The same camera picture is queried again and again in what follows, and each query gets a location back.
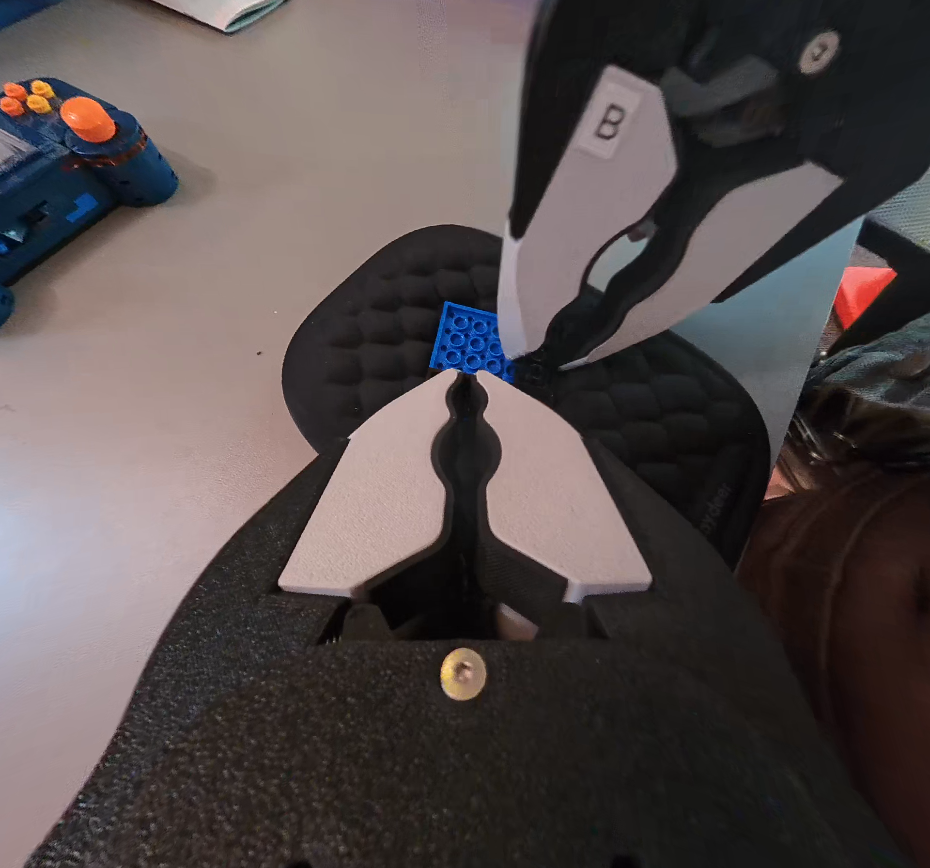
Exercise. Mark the blue brick game controller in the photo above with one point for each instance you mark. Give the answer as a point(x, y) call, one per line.
point(65, 185)

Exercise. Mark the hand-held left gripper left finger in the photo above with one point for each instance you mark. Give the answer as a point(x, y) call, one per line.
point(370, 505)

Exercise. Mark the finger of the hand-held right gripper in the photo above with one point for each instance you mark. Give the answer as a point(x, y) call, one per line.
point(726, 243)
point(581, 214)

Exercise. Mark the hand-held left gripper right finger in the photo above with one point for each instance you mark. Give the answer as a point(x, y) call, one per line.
point(559, 505)

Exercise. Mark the black toy brick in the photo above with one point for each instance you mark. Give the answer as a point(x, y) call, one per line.
point(534, 374)

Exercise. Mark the black cushioned mat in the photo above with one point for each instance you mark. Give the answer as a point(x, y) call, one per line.
point(378, 345)

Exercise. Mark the person's brown sweater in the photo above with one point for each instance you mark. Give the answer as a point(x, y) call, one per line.
point(857, 592)

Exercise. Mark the blue toy brick plate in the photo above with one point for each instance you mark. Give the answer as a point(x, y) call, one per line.
point(465, 341)

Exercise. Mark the person's jeans leg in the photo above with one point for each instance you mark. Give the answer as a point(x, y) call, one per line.
point(872, 367)

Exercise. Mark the red fabric item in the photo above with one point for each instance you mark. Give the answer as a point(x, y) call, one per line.
point(864, 298)

